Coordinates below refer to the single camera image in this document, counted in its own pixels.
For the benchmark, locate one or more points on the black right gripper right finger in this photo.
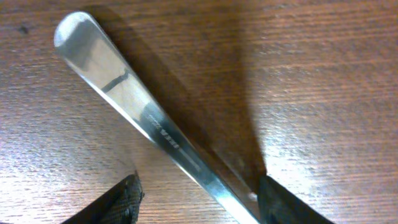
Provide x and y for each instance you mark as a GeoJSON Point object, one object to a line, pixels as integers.
{"type": "Point", "coordinates": [279, 206]}

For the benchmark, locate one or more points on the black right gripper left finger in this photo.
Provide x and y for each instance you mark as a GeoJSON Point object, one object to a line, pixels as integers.
{"type": "Point", "coordinates": [118, 205]}

